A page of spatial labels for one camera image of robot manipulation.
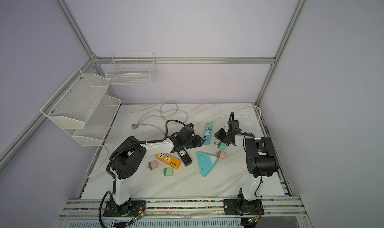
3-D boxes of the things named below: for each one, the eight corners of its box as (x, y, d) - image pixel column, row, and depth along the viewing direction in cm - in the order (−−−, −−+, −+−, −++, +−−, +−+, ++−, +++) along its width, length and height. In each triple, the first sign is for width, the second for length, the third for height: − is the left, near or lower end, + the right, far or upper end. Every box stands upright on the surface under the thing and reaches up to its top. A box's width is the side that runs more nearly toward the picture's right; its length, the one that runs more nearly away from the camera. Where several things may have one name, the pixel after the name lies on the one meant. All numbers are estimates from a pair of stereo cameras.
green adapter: (162, 176, 86) (161, 174, 84) (163, 169, 88) (162, 167, 86) (172, 176, 86) (171, 174, 84) (173, 169, 89) (172, 167, 86)
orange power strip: (155, 160, 92) (154, 158, 89) (160, 152, 95) (159, 150, 93) (177, 170, 88) (177, 168, 86) (182, 162, 91) (181, 159, 89)
